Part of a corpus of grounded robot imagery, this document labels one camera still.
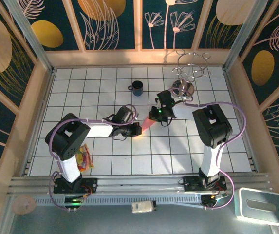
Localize white adapter box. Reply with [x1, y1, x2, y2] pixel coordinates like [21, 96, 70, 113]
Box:
[131, 200, 157, 214]

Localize aluminium frame post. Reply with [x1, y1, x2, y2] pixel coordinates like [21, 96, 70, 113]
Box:
[223, 0, 269, 71]
[3, 0, 55, 74]

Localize slotted grey cable duct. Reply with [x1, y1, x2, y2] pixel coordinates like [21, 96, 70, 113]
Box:
[33, 195, 203, 207]

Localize pink paper sheet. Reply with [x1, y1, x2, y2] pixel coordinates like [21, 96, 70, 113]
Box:
[134, 116, 156, 139]

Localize colourful fruit candy packet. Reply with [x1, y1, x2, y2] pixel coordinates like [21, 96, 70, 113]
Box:
[75, 143, 94, 174]

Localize black controller board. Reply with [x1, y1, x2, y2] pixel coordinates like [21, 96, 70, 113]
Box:
[64, 196, 84, 211]
[201, 192, 229, 209]

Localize grey metal stand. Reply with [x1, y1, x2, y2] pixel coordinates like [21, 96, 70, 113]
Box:
[234, 187, 279, 226]

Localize aluminium mounting rail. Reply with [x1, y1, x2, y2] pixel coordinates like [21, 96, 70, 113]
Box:
[7, 173, 271, 195]

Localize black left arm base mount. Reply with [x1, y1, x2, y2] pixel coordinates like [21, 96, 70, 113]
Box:
[53, 177, 98, 195]

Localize dark blue mug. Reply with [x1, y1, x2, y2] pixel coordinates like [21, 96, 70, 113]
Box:
[127, 80, 144, 97]

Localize chrome mug tree stand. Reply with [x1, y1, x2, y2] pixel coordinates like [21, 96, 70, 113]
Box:
[169, 49, 212, 100]

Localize round wooden disc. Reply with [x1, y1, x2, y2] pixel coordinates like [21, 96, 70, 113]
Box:
[11, 196, 37, 215]

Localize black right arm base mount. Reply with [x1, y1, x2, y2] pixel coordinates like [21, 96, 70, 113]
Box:
[183, 175, 227, 194]

